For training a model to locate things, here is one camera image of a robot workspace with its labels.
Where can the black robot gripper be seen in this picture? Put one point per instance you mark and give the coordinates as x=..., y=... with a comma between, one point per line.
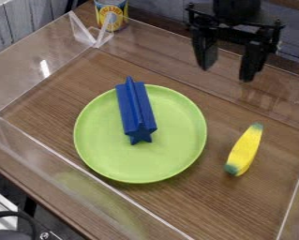
x=239, y=22

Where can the yellow toy banana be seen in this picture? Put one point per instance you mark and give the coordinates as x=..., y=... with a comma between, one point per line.
x=244, y=151

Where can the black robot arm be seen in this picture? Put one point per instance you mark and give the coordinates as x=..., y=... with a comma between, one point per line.
x=236, y=21

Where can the green round plate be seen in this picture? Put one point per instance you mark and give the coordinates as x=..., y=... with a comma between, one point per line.
x=146, y=162

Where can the yellow blue tin can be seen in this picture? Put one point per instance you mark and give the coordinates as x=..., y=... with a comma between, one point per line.
x=112, y=12

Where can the blue star-shaped block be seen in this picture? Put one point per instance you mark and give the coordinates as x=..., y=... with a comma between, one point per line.
x=136, y=111

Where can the black device with knob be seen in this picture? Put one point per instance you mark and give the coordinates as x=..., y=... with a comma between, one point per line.
x=17, y=229

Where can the clear acrylic enclosure wall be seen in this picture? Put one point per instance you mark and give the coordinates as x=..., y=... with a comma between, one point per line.
x=54, y=72

